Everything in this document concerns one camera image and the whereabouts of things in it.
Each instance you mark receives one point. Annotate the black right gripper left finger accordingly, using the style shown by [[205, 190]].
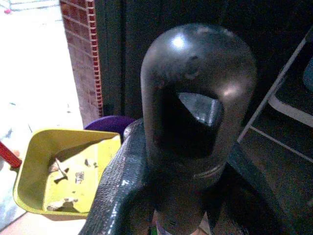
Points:
[[119, 191]]

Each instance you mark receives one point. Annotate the purple plastic bucket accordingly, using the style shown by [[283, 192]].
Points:
[[107, 123]]

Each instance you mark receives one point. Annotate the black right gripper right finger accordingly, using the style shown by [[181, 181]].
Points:
[[252, 205]]

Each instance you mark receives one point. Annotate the red brick pillar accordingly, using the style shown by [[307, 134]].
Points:
[[78, 61]]

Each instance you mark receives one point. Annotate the small printed paper scrap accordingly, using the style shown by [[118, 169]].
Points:
[[79, 177]]

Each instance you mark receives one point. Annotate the white metal rack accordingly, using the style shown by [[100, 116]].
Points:
[[286, 107]]

